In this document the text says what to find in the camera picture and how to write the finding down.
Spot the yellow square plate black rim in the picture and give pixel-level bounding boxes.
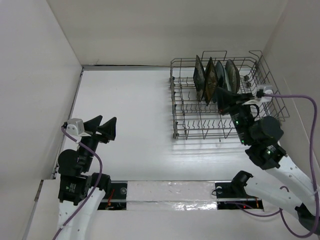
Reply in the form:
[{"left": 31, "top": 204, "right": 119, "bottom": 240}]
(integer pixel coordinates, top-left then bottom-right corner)
[{"left": 204, "top": 57, "right": 218, "bottom": 106}]

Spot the pale green rectangular plate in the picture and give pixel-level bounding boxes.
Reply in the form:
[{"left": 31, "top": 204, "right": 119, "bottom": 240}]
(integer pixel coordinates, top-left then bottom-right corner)
[{"left": 224, "top": 69, "right": 232, "bottom": 92}]

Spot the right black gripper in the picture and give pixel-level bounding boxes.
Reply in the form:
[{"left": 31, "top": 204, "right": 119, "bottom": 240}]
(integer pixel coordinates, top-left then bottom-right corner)
[{"left": 214, "top": 86, "right": 255, "bottom": 145}]

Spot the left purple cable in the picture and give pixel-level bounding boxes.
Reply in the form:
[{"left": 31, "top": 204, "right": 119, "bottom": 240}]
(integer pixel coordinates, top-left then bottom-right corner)
[{"left": 51, "top": 126, "right": 104, "bottom": 240}]

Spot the teal square plate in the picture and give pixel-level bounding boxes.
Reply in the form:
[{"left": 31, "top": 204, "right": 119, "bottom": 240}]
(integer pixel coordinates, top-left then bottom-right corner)
[{"left": 215, "top": 60, "right": 225, "bottom": 89}]

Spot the round cream plate brown rim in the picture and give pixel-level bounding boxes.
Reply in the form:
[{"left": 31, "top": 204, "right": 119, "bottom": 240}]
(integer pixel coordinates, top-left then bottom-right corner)
[{"left": 225, "top": 59, "right": 241, "bottom": 94}]

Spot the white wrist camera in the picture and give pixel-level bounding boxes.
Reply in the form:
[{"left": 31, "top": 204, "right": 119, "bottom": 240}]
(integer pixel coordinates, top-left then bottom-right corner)
[
  {"left": 61, "top": 118, "right": 91, "bottom": 137},
  {"left": 243, "top": 84, "right": 274, "bottom": 105}
]

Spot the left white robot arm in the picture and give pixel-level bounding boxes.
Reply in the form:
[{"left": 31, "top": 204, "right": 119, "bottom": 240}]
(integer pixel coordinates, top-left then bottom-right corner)
[{"left": 53, "top": 115, "right": 117, "bottom": 240}]

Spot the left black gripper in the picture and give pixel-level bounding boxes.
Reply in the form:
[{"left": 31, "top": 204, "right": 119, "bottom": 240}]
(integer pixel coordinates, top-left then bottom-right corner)
[{"left": 77, "top": 114, "right": 116, "bottom": 171}]

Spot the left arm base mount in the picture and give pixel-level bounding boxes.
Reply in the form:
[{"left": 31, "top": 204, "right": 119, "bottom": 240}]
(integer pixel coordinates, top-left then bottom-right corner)
[{"left": 98, "top": 181, "right": 128, "bottom": 211}]

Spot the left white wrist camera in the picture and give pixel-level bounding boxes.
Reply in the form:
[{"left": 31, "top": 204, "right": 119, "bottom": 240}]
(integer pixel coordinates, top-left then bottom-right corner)
[{"left": 61, "top": 118, "right": 91, "bottom": 137}]

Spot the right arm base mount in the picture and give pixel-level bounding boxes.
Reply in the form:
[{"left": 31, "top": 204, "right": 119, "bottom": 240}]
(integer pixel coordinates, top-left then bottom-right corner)
[{"left": 211, "top": 170, "right": 264, "bottom": 210}]

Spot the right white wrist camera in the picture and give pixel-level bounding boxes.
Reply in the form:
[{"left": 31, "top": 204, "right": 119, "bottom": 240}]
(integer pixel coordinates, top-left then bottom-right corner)
[{"left": 243, "top": 84, "right": 274, "bottom": 105}]

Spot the grey wire dish rack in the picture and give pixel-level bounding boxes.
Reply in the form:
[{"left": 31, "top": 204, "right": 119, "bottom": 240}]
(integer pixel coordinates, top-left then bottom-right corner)
[{"left": 169, "top": 50, "right": 291, "bottom": 140}]

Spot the black floral square plate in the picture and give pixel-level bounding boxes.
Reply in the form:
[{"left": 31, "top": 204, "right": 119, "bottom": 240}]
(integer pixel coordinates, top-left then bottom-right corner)
[{"left": 193, "top": 55, "right": 205, "bottom": 102}]

